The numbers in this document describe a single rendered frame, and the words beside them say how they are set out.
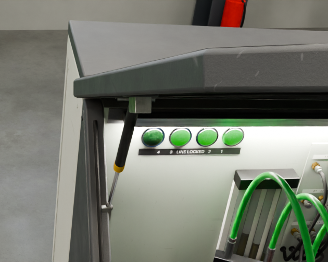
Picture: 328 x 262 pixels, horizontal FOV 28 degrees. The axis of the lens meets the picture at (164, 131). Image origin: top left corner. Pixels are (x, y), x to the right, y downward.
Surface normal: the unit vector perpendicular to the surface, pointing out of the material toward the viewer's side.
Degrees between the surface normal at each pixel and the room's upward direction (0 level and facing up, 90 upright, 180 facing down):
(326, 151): 90
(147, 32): 0
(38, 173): 0
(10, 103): 0
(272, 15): 90
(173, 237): 90
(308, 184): 90
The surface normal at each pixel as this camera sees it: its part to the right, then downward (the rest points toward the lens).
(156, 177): 0.23, 0.54
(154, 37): 0.14, -0.84
